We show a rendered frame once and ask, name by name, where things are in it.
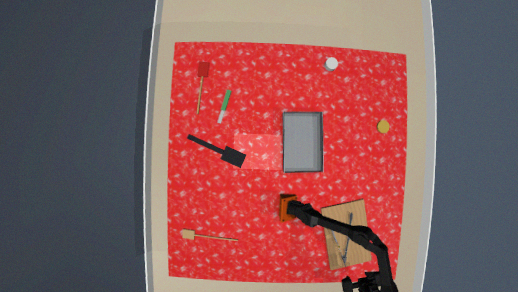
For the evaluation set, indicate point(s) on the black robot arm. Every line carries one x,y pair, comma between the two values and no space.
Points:
359,234

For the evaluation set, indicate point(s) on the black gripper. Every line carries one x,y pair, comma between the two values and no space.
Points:
372,277

